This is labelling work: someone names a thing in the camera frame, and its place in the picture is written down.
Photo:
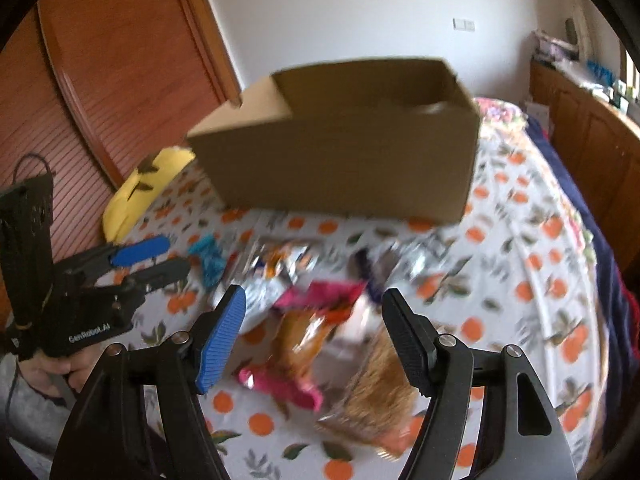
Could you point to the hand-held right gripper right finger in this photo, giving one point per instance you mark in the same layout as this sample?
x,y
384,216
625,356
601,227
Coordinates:
x,y
407,345

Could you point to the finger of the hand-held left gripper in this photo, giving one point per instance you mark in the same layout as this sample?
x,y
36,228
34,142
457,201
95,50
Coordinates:
x,y
160,274
140,251

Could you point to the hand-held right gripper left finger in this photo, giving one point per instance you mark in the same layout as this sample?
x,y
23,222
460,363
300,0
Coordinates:
x,y
222,342

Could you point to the pile of colourful snack bags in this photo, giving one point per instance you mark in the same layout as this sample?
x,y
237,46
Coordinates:
x,y
320,310

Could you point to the brown cardboard box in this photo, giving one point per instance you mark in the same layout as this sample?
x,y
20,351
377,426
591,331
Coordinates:
x,y
325,160

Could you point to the person's left forearm grey sleeve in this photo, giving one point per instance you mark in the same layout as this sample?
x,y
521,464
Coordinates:
x,y
25,410

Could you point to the person's left hand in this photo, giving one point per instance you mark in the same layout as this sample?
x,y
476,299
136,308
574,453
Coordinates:
x,y
50,375

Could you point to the yellow pillow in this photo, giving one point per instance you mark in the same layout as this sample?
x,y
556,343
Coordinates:
x,y
125,200

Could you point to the orange fruit printed bed sheet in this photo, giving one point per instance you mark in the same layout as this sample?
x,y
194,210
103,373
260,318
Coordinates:
x,y
500,270

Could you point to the wooden louvred wardrobe door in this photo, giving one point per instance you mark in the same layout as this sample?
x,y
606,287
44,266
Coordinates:
x,y
100,85

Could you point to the navy blue blanket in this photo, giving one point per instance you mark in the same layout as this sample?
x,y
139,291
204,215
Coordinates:
x,y
575,185

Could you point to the floral quilt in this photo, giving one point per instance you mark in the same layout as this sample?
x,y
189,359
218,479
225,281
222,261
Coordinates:
x,y
500,112

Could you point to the wooden cabinet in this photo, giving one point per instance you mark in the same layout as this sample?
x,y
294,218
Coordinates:
x,y
590,135

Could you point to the clutter of household items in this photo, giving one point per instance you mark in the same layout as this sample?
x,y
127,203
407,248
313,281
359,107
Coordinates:
x,y
575,60

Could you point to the white wall switch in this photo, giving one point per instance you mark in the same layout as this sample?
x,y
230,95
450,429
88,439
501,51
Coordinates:
x,y
463,24

